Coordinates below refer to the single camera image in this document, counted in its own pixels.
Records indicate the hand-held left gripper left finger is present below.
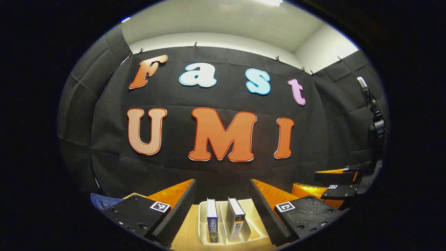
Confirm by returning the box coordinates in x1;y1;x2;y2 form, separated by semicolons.
103;179;197;247

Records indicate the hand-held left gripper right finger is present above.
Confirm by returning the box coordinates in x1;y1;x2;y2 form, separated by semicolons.
250;179;345;247

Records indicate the white plastic bookshelf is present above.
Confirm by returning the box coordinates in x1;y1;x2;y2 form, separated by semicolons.
198;199;272;246

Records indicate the grey spine book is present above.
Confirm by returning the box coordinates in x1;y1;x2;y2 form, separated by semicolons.
225;197;246;242

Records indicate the blue spine book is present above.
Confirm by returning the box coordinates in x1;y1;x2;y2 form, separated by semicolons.
207;198;219;244

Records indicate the blue schoolbag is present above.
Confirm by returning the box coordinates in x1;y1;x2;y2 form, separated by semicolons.
91;193;124;210

